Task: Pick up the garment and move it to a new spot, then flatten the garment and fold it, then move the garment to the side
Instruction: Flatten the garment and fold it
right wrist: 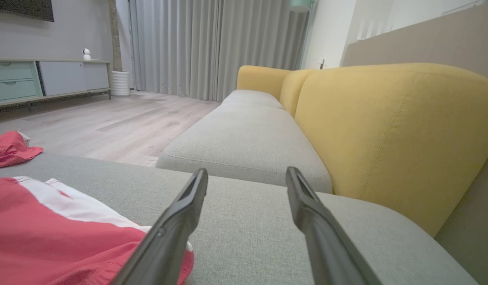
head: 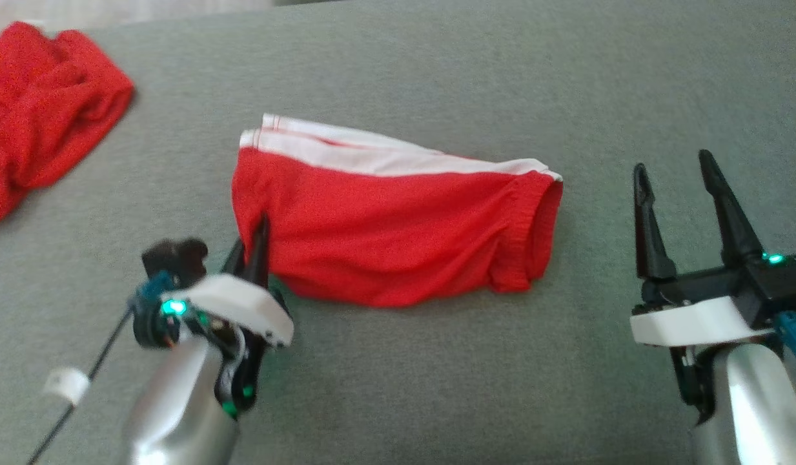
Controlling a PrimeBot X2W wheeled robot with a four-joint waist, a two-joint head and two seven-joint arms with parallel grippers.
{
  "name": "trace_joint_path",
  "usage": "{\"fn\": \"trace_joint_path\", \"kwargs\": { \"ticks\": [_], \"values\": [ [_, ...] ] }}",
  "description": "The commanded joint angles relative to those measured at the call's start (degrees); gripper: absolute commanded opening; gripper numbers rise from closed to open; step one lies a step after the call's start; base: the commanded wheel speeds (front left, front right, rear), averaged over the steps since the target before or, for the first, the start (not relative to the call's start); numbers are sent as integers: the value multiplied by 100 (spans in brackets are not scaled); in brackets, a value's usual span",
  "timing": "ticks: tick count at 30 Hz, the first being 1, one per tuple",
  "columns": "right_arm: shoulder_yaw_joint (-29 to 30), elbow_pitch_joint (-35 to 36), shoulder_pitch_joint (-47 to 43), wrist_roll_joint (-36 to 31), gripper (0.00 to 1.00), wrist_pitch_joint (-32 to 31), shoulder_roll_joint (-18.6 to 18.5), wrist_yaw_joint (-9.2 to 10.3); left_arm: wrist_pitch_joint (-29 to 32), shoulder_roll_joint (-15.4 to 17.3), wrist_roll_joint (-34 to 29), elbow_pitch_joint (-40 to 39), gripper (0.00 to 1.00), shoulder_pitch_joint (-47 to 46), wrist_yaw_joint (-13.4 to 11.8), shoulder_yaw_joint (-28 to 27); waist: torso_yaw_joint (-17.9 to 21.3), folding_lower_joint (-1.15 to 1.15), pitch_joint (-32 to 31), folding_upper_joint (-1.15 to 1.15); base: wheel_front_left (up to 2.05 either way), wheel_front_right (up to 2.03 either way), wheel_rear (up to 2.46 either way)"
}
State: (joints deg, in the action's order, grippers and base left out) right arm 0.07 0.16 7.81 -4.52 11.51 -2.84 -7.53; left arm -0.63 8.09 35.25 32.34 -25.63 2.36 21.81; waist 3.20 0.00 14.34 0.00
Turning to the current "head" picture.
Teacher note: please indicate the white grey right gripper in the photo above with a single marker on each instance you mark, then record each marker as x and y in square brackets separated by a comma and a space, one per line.
[694, 320]

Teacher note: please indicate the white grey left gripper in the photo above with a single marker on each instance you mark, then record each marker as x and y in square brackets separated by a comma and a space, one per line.
[243, 303]

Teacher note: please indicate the red shorts with white stripes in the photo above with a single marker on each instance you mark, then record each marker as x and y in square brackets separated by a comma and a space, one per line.
[385, 232]

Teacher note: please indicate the red basketball jersey number 23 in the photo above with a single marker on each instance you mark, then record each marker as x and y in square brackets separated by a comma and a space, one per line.
[42, 116]

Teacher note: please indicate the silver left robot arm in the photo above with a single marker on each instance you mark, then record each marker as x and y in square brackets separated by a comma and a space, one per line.
[178, 407]

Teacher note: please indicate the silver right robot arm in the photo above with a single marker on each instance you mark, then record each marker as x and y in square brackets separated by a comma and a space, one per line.
[753, 407]

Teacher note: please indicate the wide grey sofa chaise seat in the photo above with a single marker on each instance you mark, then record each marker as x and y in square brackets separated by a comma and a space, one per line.
[436, 387]

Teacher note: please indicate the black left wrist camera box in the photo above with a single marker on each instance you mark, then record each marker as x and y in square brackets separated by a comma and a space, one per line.
[175, 258]

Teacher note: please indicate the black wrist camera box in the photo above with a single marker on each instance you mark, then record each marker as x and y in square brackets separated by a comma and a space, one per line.
[175, 258]
[782, 284]

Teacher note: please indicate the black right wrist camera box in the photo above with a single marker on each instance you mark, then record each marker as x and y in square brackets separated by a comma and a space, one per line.
[782, 284]

